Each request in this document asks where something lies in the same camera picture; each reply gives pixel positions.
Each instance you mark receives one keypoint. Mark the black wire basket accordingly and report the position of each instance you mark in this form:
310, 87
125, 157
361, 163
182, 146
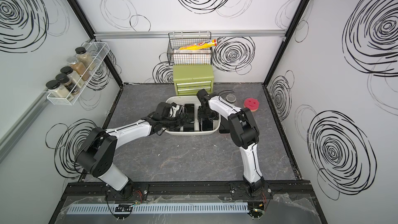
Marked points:
178, 56

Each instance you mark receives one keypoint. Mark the white plastic storage box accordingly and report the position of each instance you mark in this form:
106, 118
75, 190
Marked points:
191, 99

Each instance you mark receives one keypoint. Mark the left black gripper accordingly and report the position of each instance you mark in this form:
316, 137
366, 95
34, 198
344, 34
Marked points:
179, 123

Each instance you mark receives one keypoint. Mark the white slotted cable duct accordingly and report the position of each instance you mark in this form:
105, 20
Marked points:
158, 208

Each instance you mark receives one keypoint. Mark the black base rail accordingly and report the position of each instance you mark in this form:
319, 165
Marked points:
236, 190

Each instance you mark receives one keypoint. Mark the clear wall spice rack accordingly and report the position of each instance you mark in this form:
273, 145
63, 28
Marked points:
100, 77

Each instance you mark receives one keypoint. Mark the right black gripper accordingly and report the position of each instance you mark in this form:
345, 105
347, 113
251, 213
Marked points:
201, 114

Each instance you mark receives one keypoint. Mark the yellow snack package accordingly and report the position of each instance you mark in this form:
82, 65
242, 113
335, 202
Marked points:
201, 45

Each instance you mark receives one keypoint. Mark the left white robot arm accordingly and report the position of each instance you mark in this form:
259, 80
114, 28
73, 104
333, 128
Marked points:
98, 150

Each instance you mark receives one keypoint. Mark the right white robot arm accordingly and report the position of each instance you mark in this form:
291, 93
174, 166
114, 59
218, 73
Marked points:
244, 133

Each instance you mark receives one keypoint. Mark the green metal tool chest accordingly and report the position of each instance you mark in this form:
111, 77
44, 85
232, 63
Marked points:
189, 79

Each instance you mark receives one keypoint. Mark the pink smiley sponge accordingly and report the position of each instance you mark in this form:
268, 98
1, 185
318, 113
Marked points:
252, 104

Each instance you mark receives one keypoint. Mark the glass jar with powder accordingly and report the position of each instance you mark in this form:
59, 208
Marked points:
231, 98

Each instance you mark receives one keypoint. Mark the spice jar black lid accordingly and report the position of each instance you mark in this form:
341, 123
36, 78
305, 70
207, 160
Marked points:
73, 75
67, 83
85, 58
57, 89

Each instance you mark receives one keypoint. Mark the spice jar silver lid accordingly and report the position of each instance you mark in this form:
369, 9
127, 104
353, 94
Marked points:
79, 67

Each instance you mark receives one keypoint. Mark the aluminium wall rail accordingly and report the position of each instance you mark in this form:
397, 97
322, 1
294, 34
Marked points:
189, 34

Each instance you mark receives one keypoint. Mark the black phone in box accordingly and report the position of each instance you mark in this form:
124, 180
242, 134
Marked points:
189, 127

